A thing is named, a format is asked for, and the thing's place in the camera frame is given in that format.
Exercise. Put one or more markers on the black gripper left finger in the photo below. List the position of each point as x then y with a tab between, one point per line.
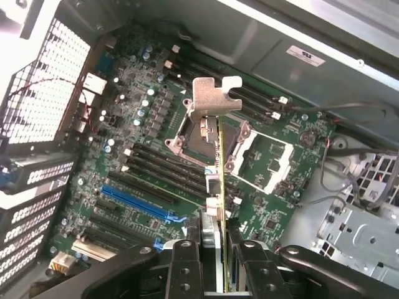
184	271

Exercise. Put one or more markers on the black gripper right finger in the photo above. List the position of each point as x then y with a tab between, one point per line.
258	274

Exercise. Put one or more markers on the blue expansion slot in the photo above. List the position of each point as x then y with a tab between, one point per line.
134	201

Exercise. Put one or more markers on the metal disk bay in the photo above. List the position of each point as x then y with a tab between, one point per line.
358	230

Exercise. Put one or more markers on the coin cell battery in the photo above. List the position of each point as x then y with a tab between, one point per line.
309	137

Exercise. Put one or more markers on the green motherboard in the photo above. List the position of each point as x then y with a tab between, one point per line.
131	102

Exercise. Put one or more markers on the open PC case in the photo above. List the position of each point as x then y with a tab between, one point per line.
280	40

